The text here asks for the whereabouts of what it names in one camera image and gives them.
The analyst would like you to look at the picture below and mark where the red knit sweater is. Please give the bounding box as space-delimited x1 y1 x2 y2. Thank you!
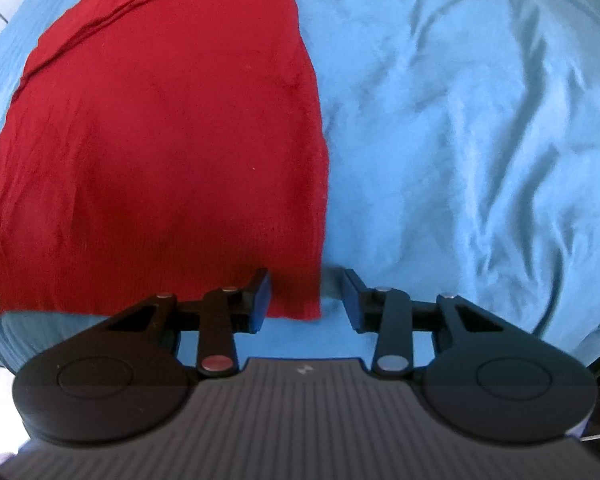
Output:
0 0 328 320

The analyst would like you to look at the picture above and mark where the blue bed sheet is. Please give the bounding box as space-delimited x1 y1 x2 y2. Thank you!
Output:
0 0 600 376

